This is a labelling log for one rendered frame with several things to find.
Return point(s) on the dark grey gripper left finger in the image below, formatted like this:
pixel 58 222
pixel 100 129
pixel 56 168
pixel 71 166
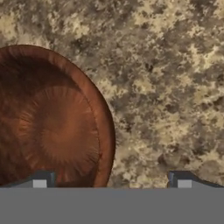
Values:
pixel 43 177

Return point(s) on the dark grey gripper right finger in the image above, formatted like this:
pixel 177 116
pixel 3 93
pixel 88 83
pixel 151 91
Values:
pixel 183 176

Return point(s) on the brown wooden bowl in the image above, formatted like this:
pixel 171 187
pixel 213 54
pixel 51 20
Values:
pixel 55 122

